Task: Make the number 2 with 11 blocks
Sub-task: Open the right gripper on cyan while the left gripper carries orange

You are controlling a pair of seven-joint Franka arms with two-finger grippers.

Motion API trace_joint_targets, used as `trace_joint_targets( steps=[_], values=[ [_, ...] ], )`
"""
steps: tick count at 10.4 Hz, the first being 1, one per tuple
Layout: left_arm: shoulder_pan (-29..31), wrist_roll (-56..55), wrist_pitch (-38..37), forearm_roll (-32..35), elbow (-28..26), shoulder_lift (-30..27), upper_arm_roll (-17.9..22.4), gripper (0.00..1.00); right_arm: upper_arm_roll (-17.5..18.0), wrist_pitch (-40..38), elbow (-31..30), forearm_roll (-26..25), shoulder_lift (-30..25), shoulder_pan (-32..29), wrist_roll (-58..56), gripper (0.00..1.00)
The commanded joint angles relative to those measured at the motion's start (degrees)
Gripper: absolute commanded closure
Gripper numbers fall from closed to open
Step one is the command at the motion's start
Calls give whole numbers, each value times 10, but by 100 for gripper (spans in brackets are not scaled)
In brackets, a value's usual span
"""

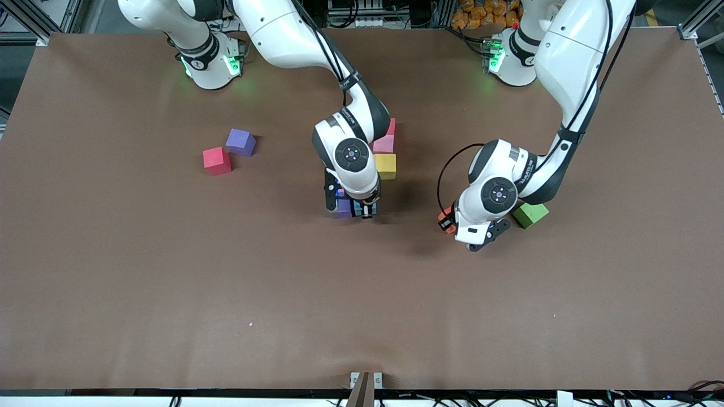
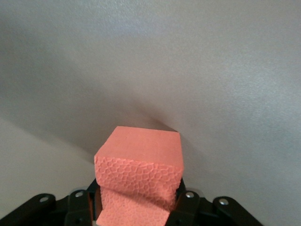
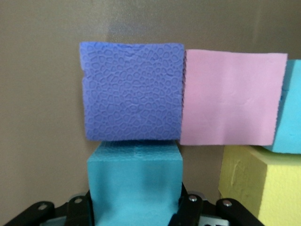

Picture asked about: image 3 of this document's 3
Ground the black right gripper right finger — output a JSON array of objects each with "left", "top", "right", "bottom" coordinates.
[{"left": 169, "top": 183, "right": 263, "bottom": 226}]

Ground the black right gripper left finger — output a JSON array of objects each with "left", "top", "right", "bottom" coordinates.
[{"left": 3, "top": 189, "right": 96, "bottom": 226}]

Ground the blue foam cube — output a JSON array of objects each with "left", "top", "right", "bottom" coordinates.
[
  {"left": 262, "top": 59, "right": 301, "bottom": 155},
  {"left": 87, "top": 140, "right": 184, "bottom": 226}
]

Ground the yellow foam cube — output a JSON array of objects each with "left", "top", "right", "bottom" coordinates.
[{"left": 218, "top": 145, "right": 301, "bottom": 226}]

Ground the pink foam cube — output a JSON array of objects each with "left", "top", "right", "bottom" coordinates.
[{"left": 179, "top": 48, "right": 288, "bottom": 146}]

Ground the purple foam cube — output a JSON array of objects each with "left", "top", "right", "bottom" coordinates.
[{"left": 79, "top": 41, "right": 185, "bottom": 142}]

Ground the brown table cover sheet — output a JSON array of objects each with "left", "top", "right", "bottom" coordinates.
[{"left": 0, "top": 0, "right": 301, "bottom": 226}]

